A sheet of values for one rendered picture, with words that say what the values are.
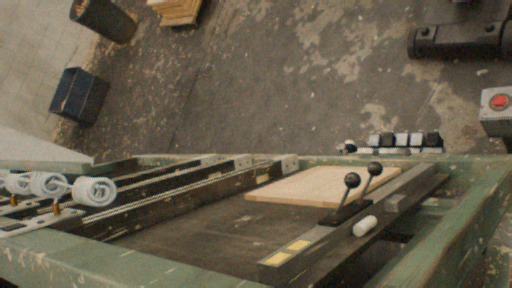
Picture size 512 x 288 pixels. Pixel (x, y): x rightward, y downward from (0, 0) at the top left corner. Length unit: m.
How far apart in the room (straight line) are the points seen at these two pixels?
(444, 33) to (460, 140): 0.64
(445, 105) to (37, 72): 5.26
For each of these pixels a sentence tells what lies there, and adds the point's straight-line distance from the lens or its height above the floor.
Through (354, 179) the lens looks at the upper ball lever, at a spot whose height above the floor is 1.56.
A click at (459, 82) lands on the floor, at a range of 2.73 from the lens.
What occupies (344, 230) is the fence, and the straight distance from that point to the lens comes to 0.95.
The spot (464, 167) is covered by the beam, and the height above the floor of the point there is 0.89.
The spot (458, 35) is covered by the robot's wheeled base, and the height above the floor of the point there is 0.19.
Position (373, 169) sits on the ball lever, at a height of 1.46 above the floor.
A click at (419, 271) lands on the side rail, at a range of 0.69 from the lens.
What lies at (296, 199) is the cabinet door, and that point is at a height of 1.31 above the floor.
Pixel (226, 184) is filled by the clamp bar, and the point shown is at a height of 1.31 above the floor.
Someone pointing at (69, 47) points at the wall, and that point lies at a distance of 6.60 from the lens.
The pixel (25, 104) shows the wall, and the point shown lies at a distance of 6.39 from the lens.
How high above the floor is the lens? 2.33
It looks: 48 degrees down
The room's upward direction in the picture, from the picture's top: 63 degrees counter-clockwise
